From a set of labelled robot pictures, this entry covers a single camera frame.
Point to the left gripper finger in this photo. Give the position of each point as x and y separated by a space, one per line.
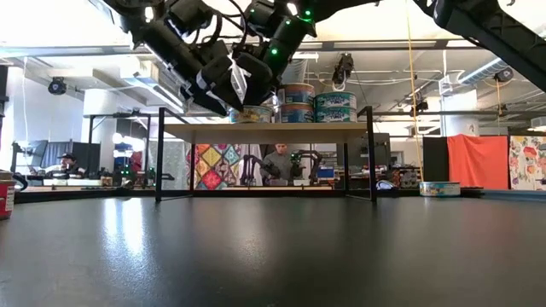
205 101

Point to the green label gold lid can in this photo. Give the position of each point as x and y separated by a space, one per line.
251 114

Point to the Wild Planet salmon can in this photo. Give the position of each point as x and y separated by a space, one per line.
297 113
297 94

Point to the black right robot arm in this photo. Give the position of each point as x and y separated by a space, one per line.
490 34

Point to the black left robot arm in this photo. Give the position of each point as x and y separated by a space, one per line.
170 42

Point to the black background robot arm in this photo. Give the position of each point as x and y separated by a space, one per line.
251 168
309 164

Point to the wooden shelf with black legs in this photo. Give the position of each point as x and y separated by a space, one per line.
256 133

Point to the colourful patchwork quilt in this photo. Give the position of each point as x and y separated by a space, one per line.
213 166

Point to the hanging black device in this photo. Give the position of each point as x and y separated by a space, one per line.
420 104
343 68

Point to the person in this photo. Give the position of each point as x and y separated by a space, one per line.
68 164
279 164

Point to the black panel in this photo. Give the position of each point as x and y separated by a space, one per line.
435 158

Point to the multicolour label tuna can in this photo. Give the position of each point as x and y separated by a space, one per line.
440 189

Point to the red label can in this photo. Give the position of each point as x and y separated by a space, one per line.
5 200

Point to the orange cloth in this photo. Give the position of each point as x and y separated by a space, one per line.
478 162

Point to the black table mat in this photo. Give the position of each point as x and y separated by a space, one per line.
426 256

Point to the floral cloth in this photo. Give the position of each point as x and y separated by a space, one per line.
528 158

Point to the black metal stand frame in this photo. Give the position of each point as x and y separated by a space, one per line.
106 115

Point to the black ceiling camera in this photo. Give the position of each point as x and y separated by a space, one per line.
57 85
503 75

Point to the white ribbed duct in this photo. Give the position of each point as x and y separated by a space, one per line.
482 70

